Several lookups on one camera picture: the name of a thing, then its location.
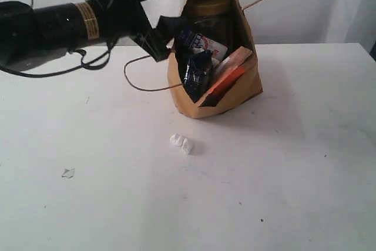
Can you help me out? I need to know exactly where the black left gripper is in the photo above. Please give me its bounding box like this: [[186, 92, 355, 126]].
[[86, 0, 184, 62]]

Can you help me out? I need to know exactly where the white blue salt packet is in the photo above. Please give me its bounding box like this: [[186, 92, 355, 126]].
[[176, 29, 228, 60]]

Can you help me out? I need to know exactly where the nut jar with gold lid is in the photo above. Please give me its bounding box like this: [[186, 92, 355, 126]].
[[187, 0, 233, 48]]

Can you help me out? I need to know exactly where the dark noodle package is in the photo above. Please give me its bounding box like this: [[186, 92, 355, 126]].
[[183, 50, 213, 102]]

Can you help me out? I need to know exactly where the brown orange coffee pouch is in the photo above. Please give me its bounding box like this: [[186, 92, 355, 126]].
[[197, 46, 253, 107]]

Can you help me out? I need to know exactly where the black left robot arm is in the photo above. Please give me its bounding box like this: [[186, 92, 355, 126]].
[[1, 0, 187, 71]]

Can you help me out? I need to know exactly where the brown paper shopping bag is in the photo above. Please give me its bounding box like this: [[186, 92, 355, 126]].
[[123, 0, 286, 119]]

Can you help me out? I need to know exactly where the clear plastic scrap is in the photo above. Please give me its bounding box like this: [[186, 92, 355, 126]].
[[61, 168, 75, 179]]

